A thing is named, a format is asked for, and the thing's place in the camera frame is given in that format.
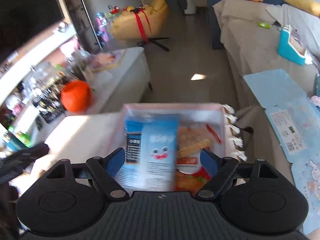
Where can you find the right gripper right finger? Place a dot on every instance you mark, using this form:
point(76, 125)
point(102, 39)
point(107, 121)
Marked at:
point(221, 171)

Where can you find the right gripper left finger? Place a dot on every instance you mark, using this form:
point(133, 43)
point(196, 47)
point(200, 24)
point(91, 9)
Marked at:
point(103, 171)

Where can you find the blue snack packet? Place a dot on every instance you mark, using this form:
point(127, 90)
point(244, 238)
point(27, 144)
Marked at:
point(150, 153)

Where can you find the red snack packet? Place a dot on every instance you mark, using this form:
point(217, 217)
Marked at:
point(190, 175)

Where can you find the white tablecloth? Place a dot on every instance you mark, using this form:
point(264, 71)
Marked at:
point(80, 137)

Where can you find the black printed gift box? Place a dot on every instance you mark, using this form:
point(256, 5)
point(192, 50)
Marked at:
point(49, 103)

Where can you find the flat light blue carton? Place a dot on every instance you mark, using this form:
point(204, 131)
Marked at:
point(295, 121)

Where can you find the white low side table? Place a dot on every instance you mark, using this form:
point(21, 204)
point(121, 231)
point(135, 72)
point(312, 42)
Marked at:
point(125, 83)

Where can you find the grey covered sofa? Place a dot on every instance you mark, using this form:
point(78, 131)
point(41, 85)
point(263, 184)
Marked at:
point(252, 49)

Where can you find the teal toy box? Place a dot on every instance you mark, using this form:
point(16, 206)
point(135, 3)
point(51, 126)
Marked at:
point(292, 48)

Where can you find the green small toy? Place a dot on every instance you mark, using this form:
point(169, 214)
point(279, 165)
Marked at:
point(264, 25)

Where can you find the yellow cushion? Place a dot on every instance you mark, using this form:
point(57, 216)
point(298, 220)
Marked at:
point(309, 6)

